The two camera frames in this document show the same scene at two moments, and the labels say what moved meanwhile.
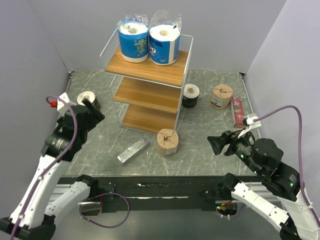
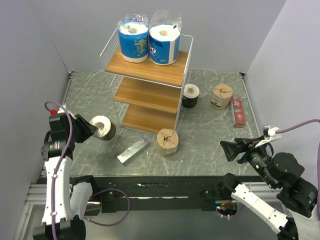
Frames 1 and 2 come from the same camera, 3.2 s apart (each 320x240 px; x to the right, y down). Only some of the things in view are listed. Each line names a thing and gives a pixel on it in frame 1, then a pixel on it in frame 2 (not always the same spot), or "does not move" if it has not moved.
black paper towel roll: [90, 95] to [106, 129]
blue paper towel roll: [134, 39] does not move
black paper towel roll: [191, 92] does not move
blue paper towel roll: [164, 37] does not move
